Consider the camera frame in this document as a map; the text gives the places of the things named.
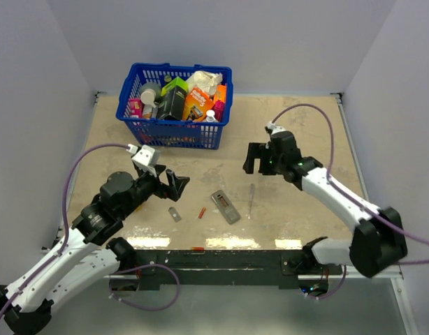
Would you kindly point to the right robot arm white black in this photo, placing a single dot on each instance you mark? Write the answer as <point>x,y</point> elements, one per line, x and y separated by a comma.
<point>376,242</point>

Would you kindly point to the small screwdriver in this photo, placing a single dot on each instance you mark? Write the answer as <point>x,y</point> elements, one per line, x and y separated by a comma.
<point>252,189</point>

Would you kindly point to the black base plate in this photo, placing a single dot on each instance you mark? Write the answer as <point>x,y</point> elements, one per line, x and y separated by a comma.
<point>284,269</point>

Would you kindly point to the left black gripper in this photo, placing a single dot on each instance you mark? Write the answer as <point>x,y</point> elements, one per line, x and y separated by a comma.
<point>175,187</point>

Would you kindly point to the white grey remote control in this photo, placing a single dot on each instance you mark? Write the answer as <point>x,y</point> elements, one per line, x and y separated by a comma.
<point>225,207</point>

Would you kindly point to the crumpled white paper bag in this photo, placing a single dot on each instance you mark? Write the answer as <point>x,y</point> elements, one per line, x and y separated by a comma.
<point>205,81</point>

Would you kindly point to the small white cap bottle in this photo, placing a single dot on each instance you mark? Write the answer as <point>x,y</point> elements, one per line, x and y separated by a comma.
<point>210,117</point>

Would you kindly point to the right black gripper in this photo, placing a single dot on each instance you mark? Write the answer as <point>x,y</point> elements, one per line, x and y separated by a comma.
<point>258,151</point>

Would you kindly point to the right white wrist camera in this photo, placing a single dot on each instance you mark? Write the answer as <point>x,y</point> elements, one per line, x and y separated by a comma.
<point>272,128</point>

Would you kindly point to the black green box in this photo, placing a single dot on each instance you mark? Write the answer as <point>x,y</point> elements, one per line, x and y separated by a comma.
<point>173,96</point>

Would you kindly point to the grey battery cover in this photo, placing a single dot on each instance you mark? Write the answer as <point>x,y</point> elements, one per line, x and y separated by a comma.
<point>174,214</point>

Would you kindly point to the pink box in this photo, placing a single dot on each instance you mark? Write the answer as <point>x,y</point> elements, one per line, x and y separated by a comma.
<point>135,108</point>

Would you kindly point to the magenta small box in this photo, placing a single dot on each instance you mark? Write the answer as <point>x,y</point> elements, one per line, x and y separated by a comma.
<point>218,109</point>

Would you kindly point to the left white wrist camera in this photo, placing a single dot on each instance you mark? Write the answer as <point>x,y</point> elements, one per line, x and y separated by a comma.
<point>144,157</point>

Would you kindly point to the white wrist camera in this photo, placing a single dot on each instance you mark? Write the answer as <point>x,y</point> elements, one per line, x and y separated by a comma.
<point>272,128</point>
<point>144,157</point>

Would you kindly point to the white pump bottle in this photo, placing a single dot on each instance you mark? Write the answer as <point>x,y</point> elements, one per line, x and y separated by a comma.
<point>150,93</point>

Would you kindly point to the orange Gillette razor box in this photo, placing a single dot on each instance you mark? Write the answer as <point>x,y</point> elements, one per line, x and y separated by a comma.
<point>196,105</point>

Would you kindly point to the blue plastic basket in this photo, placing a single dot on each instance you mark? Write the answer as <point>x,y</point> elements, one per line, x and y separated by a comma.
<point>162,133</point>

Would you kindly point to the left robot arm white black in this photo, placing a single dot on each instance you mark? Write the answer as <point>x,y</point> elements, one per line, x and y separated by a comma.
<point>88,251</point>

